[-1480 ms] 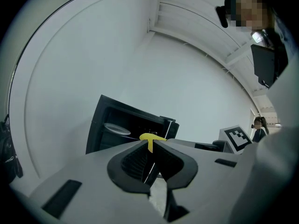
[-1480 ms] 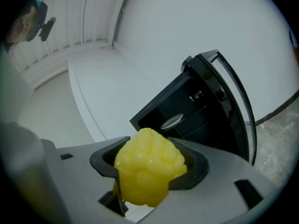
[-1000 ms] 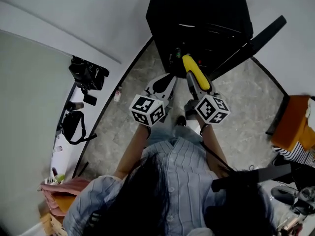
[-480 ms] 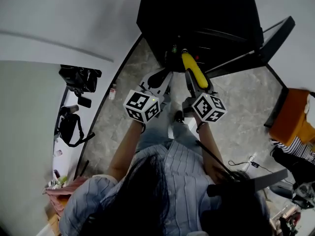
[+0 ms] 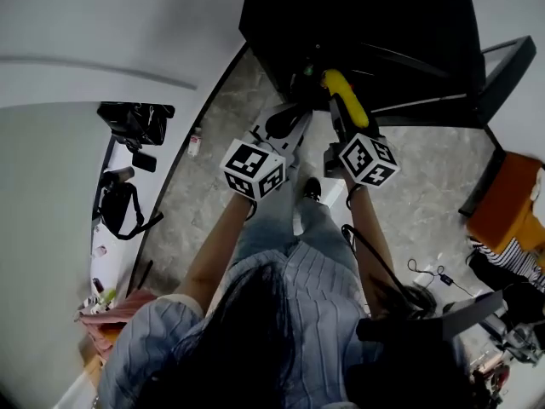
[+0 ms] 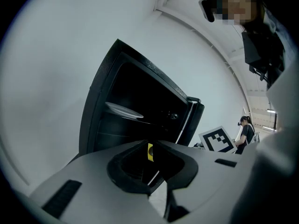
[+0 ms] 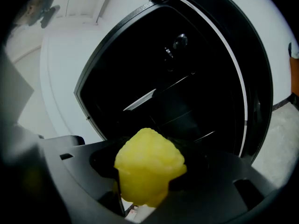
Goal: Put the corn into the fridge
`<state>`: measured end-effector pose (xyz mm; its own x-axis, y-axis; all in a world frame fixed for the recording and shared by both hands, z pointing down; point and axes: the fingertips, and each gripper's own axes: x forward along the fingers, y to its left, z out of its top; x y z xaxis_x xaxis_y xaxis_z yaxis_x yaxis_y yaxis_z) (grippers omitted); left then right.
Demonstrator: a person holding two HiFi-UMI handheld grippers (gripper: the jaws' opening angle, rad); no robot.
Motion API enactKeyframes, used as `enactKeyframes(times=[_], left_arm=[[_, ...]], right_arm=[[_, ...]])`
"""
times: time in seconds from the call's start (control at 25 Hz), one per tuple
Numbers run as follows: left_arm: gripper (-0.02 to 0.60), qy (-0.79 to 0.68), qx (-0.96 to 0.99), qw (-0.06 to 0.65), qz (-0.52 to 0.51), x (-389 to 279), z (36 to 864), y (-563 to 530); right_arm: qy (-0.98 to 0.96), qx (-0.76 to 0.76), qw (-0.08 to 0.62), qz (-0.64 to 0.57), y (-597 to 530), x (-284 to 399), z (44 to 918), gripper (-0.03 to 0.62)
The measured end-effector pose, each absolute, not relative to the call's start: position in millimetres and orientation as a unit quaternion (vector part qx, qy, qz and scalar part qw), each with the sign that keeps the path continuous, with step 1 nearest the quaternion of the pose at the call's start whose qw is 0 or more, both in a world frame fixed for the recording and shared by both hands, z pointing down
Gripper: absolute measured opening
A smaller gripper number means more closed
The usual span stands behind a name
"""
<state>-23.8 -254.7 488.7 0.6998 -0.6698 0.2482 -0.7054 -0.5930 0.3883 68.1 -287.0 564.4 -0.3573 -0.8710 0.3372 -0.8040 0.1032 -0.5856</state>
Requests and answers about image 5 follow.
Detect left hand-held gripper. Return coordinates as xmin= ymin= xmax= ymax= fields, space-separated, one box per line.
xmin=219 ymin=102 xmax=315 ymax=202

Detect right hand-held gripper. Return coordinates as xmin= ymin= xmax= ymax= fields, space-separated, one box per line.
xmin=323 ymin=94 xmax=401 ymax=189

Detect yellow toy fruit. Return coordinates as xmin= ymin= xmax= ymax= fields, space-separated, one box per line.
xmin=319 ymin=68 xmax=370 ymax=128

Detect black mini fridge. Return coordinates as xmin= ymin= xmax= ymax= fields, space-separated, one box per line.
xmin=238 ymin=0 xmax=537 ymax=130

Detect person's left forearm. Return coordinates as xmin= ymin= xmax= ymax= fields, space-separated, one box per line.
xmin=172 ymin=192 xmax=256 ymax=314

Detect person's right forearm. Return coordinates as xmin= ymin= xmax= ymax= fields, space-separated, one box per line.
xmin=343 ymin=181 xmax=412 ymax=319

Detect person's black shoe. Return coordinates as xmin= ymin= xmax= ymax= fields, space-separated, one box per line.
xmin=302 ymin=176 xmax=324 ymax=203

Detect person's blue jeans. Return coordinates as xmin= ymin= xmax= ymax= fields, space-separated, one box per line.
xmin=232 ymin=172 xmax=361 ymax=280

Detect small red white carton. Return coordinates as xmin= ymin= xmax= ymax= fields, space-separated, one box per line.
xmin=186 ymin=133 xmax=204 ymax=158

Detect black phone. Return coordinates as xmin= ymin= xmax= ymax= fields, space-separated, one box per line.
xmin=130 ymin=151 xmax=158 ymax=174

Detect black glossy bag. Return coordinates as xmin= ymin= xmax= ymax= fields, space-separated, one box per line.
xmin=96 ymin=101 xmax=176 ymax=147

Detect person's blue ribbed top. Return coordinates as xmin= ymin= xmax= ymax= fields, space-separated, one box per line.
xmin=97 ymin=240 xmax=384 ymax=409

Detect orange sofa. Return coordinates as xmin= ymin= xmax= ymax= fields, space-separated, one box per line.
xmin=466 ymin=150 xmax=545 ymax=270

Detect black white striped cloth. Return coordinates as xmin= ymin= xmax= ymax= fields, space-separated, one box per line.
xmin=467 ymin=235 xmax=545 ymax=291

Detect black garment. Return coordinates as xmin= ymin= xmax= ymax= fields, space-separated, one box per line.
xmin=468 ymin=249 xmax=545 ymax=310

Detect pink cloth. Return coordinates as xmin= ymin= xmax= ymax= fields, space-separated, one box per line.
xmin=78 ymin=288 xmax=159 ymax=357

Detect grey metal machine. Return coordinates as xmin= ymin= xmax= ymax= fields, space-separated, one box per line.
xmin=483 ymin=311 xmax=545 ymax=366

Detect black metal frame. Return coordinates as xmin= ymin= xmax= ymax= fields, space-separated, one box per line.
xmin=458 ymin=124 xmax=510 ymax=219

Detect black cable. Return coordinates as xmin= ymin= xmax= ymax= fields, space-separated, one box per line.
xmin=341 ymin=222 xmax=427 ymax=314

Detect black charger with cable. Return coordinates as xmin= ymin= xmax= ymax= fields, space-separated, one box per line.
xmin=406 ymin=256 xmax=476 ymax=298

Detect black strapped camera bag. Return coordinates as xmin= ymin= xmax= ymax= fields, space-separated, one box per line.
xmin=94 ymin=166 xmax=165 ymax=242

